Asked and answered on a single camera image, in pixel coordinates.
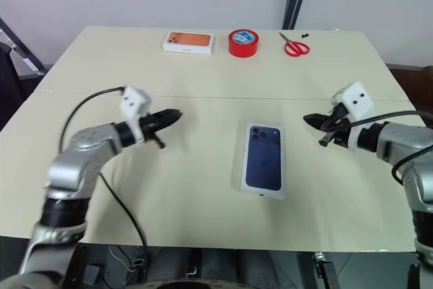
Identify dark brown furniture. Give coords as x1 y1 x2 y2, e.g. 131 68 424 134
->
386 63 433 109

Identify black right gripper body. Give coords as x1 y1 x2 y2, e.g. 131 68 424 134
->
319 104 353 148

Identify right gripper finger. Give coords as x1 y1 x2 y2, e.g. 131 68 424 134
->
302 112 335 123
305 120 332 131

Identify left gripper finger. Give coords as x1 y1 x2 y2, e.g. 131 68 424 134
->
152 117 182 132
150 108 184 124

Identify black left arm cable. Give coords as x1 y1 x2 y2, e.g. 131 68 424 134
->
60 86 149 282

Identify red handled scissors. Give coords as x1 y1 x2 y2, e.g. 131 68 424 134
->
278 31 311 57

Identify dark metal frame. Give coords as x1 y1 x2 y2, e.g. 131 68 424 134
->
0 16 47 79

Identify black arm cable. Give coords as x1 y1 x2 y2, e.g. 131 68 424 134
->
60 86 149 282
338 110 433 187

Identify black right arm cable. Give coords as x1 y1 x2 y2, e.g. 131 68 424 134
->
338 110 433 187

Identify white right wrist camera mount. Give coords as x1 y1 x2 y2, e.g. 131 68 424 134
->
330 80 376 151

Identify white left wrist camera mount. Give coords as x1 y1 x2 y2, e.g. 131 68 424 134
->
118 86 152 145

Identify red tape roll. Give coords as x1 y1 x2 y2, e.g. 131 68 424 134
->
227 28 260 58

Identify metal table leg clamp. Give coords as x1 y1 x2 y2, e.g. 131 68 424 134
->
313 251 340 289

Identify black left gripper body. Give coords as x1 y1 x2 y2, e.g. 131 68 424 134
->
136 114 166 150

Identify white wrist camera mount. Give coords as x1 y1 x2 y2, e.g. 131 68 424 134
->
330 80 376 151
118 86 152 145

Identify white phone box lid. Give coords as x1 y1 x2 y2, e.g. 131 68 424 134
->
162 30 218 56
230 120 288 200

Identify thin white wire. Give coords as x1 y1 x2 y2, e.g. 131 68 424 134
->
108 244 137 273

